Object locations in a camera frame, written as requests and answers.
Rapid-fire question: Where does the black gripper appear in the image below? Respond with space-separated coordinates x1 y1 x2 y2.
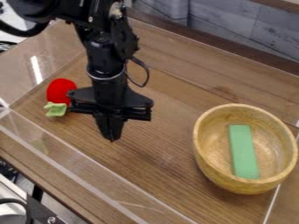
67 75 155 141

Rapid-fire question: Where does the green stick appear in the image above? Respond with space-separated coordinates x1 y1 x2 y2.
229 125 259 179

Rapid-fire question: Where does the light wooden bowl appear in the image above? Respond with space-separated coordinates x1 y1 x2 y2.
193 103 298 195

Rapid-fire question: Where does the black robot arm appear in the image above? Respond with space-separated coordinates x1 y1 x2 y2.
0 0 155 141

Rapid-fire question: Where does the red plush strawberry toy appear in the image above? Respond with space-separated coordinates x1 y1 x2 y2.
43 78 78 117

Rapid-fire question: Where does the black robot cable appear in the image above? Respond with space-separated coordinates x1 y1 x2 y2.
125 55 151 88

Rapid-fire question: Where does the clear acrylic tray enclosure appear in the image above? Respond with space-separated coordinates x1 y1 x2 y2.
0 16 299 224

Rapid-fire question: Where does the black clamp with cable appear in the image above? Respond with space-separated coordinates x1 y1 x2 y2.
0 198 70 224

